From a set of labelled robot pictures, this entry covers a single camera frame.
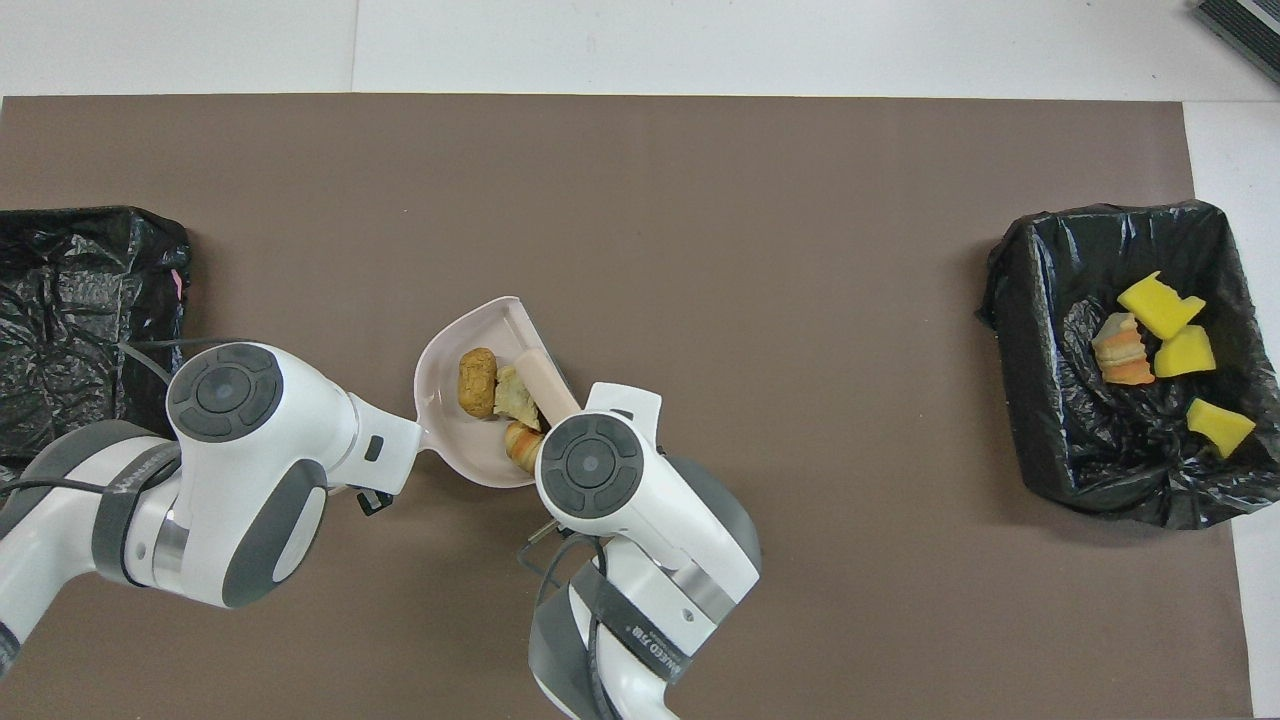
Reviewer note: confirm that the beige plastic dustpan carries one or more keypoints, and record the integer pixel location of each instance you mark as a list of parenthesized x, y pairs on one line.
[(445, 400)]

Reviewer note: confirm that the brown bread roll toy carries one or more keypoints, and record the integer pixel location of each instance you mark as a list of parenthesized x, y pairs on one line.
[(478, 385)]

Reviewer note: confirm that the pale ridged pastry toy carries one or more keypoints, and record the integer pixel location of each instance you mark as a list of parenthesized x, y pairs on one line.
[(522, 445)]

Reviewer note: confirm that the pale yellow food toy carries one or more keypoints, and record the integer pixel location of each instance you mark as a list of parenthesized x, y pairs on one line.
[(515, 395)]

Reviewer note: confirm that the beige hand brush black bristles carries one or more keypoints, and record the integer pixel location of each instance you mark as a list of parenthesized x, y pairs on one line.
[(548, 380)]

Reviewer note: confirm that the orange striped croissant toy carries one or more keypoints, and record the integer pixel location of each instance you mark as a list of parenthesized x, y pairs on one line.
[(1123, 352)]

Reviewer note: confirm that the notched yellow sponge piece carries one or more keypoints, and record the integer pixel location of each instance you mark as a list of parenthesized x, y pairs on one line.
[(1160, 305)]

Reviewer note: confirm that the yellow sponge piece green backing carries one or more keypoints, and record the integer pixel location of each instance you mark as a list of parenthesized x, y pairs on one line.
[(1187, 352)]

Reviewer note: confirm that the small yellow sponge piece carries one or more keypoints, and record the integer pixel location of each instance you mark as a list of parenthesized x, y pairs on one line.
[(1220, 428)]

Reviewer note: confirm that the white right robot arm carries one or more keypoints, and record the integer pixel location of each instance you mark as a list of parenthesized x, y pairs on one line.
[(650, 500)]

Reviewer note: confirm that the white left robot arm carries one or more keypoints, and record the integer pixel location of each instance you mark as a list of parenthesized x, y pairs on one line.
[(250, 450)]

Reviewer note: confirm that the closed black-wrapped bin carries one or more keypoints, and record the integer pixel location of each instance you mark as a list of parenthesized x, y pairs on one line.
[(80, 290)]

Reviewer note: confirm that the open black-lined trash bin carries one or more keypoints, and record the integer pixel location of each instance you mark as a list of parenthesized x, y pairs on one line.
[(1060, 400)]

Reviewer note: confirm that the brown table mat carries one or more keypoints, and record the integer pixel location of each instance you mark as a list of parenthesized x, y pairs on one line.
[(800, 150)]

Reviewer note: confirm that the dark ribbed panel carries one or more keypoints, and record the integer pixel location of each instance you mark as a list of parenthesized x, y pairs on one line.
[(1250, 25)]

